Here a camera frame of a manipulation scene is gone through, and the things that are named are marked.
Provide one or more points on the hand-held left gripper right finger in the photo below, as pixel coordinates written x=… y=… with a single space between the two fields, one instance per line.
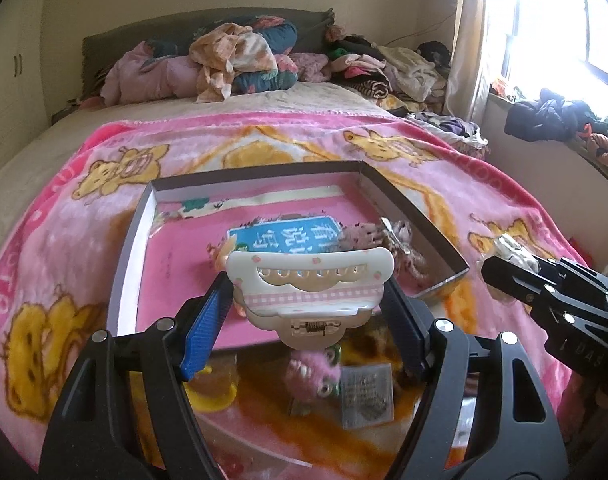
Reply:
x=402 y=332

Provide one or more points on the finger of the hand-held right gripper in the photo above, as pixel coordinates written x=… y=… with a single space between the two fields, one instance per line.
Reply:
x=568 y=267
x=508 y=277

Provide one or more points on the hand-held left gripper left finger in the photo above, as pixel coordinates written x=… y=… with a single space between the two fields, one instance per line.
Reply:
x=204 y=330

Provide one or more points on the clear hair clip packet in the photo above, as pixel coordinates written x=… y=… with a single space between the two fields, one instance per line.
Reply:
x=513 y=250

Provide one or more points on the cardboard box with pink lining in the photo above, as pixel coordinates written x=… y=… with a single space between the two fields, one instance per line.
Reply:
x=179 y=280

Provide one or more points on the yellow bangles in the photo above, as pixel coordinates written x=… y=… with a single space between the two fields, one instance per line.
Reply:
x=209 y=400

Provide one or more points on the pink fuzzy monster hair clip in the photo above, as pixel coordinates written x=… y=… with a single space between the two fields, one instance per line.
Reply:
x=311 y=372

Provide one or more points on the white hair claw clip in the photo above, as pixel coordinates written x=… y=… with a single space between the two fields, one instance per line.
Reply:
x=309 y=280

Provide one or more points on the silver metal hair clip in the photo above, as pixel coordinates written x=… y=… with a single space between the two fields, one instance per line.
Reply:
x=396 y=235

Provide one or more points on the dusty pink fuzzy scrunchie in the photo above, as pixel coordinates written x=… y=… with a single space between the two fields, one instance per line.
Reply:
x=359 y=237

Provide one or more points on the small blue box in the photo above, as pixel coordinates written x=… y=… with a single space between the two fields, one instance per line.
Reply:
x=279 y=237

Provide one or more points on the orange knitted cloth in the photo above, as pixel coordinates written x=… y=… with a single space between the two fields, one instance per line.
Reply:
x=606 y=152

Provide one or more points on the dark clothes on windowsill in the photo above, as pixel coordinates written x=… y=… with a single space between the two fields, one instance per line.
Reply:
x=548 y=115

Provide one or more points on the pink printed bear blanket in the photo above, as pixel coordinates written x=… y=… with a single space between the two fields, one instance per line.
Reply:
x=74 y=240

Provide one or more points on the purple clothes heap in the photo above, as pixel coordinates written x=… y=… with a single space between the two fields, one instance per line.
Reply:
x=451 y=127

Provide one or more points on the pile of mixed clothes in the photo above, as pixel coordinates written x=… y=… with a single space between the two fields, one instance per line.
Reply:
x=398 y=65

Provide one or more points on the cream curtain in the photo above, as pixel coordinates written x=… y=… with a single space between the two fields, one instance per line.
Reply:
x=471 y=35

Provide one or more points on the bright window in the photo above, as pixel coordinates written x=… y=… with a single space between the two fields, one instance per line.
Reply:
x=558 y=20

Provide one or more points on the pink quilt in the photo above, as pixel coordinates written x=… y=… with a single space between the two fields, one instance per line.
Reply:
x=154 y=77

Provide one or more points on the beige floral cloth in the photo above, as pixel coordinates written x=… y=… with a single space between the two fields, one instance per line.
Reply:
x=229 y=55

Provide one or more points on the dark blue floral quilt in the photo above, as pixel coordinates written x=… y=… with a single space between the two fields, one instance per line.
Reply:
x=276 y=35

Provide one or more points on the pile of clothes on bed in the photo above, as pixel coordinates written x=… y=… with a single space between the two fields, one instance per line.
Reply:
x=134 y=30

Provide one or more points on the white wardrobe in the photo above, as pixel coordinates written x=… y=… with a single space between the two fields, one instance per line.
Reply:
x=14 y=60

